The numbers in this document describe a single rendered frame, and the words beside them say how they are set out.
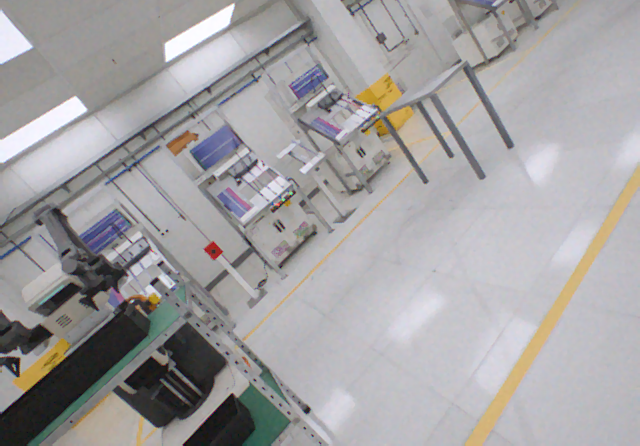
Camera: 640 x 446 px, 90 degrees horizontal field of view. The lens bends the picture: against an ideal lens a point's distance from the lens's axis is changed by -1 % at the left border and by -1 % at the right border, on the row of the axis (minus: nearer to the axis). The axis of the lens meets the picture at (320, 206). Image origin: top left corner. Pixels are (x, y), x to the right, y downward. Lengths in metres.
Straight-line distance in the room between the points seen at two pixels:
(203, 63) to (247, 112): 0.97
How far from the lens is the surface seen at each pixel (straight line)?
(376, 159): 4.47
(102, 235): 3.89
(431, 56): 7.96
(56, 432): 1.41
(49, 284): 1.97
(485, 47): 6.67
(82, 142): 5.55
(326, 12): 6.24
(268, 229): 3.81
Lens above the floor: 1.22
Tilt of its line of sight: 14 degrees down
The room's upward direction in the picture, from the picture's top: 38 degrees counter-clockwise
